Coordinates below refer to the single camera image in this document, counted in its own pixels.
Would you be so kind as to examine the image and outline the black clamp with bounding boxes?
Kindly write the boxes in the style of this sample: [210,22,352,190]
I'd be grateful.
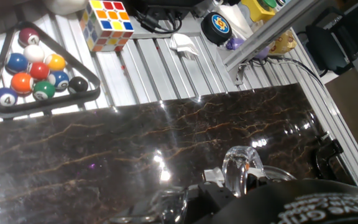
[314,132,357,185]

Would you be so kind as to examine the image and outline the white plastic bag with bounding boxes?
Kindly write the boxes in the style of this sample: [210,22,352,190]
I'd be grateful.
[219,3,255,41]

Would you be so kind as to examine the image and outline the white egg shaped object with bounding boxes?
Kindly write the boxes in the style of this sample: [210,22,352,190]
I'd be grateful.
[44,0,88,16]

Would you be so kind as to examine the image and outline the dark marble pattern mat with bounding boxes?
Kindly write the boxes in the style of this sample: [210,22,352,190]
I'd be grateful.
[0,82,358,224]

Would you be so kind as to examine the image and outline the billiard ball triangle toy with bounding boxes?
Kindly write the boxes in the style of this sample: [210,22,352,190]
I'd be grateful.
[0,21,101,121]

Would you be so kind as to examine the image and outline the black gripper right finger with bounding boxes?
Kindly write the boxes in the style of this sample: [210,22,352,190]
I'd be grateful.
[246,167,270,191]

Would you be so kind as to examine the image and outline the brown cardboard sheet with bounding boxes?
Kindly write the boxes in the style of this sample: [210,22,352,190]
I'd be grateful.
[324,68,358,178]

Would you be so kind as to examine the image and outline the purple object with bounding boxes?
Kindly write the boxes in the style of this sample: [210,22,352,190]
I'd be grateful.
[225,37,272,60]

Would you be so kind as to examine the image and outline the thin dark cable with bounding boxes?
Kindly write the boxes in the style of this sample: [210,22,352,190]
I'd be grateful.
[249,56,326,90]

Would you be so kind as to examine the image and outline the black filament spool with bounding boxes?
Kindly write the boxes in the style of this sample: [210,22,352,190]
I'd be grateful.
[135,0,206,15]

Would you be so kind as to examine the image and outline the rubik's cube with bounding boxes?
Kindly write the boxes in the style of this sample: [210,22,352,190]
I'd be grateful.
[79,0,135,53]

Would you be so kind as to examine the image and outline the clear ribbed plastic cup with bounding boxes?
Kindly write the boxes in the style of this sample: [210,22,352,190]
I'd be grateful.
[221,145,296,198]

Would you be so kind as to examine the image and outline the round tape measure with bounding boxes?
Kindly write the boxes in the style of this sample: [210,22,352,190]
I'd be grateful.
[200,11,233,47]

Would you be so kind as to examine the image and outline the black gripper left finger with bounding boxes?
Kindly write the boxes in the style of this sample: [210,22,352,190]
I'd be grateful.
[185,167,238,223]

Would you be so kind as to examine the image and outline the white crumpled tissue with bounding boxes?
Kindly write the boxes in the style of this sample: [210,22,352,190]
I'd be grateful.
[168,32,200,60]

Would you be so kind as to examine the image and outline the yellow button box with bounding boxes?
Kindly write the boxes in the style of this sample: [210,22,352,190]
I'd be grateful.
[240,0,278,22]

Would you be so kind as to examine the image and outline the black plug cable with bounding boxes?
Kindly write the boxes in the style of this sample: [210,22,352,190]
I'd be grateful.
[134,7,183,34]

